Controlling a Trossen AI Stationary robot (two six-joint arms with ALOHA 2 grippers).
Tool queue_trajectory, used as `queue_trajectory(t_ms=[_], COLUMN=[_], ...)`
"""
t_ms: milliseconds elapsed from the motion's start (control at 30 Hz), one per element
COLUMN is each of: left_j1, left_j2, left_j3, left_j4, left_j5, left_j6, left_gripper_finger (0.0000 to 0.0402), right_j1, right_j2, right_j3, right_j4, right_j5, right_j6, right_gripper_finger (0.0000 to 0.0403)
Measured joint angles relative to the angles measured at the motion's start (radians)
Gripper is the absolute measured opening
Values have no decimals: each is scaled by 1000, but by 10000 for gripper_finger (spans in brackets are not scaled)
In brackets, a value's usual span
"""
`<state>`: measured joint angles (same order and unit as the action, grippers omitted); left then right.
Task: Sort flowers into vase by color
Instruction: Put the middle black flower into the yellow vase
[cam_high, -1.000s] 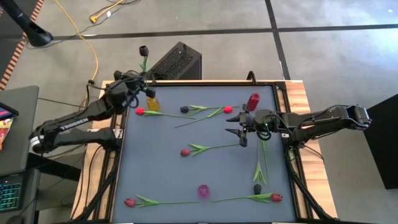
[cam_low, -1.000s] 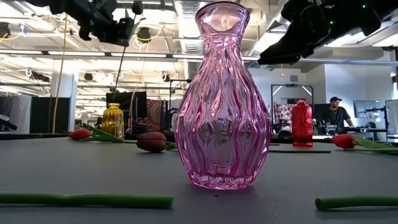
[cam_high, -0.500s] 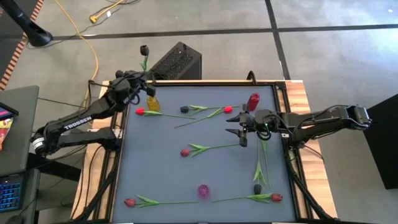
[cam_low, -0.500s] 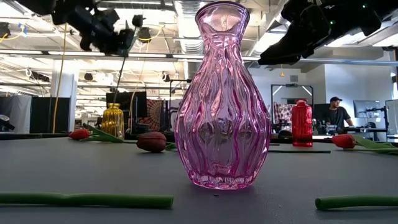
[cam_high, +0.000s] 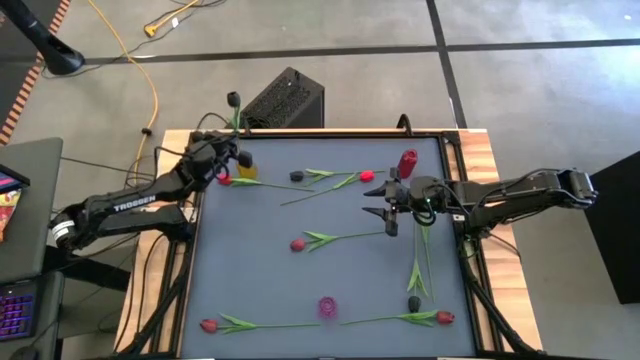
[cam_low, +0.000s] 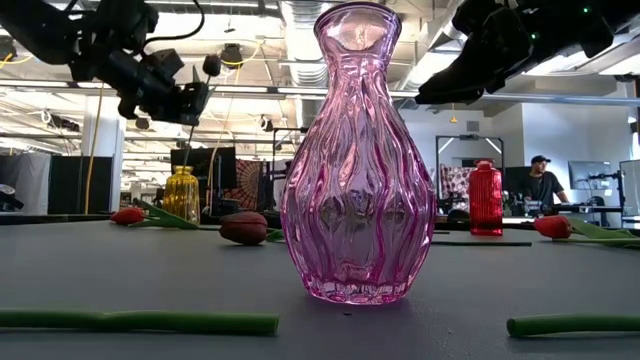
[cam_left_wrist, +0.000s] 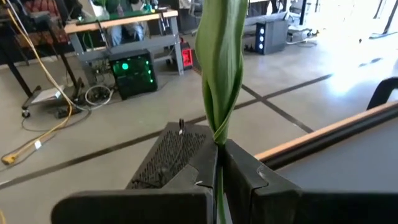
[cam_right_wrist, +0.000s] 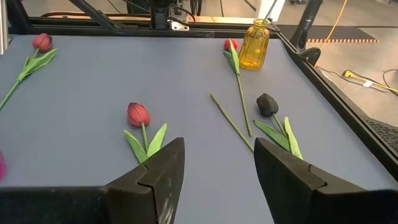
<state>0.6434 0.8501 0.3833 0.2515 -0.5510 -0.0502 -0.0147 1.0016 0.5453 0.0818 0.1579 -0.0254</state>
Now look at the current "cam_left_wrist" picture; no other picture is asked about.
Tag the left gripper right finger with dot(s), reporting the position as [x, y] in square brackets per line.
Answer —
[280, 202]

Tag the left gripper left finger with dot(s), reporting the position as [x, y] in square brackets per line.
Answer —
[155, 207]

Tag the black artificial tulip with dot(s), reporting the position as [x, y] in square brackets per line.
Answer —
[220, 62]

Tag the black power strip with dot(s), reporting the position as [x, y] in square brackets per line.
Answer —
[68, 112]

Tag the green-lit black computer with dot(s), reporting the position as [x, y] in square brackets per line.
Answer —
[133, 74]

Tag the red glowing device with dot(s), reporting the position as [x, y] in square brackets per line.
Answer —
[187, 57]

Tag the grey flat plate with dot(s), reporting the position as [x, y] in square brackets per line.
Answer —
[46, 95]

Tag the grey computer white lights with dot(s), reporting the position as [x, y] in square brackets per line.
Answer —
[273, 37]

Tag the person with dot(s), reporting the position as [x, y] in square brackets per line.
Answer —
[116, 34]

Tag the wood-topped grey workbench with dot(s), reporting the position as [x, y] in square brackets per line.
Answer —
[124, 21]

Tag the black rolling stand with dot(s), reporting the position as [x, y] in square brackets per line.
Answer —
[18, 77]

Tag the black metal table frame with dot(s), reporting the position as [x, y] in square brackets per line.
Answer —
[326, 143]

